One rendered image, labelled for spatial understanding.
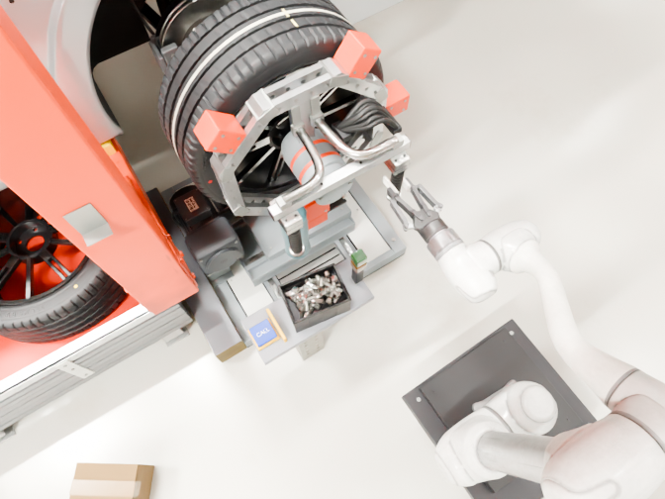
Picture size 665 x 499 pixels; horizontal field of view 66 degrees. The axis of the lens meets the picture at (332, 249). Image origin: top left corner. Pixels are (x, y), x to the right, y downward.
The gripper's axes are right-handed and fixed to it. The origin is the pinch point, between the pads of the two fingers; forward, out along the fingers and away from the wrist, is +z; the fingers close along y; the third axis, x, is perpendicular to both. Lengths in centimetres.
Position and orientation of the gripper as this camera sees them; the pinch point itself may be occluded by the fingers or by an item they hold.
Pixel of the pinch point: (396, 183)
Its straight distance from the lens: 150.7
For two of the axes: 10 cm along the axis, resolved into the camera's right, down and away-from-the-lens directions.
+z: -5.3, -7.7, 3.5
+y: 8.5, -4.9, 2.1
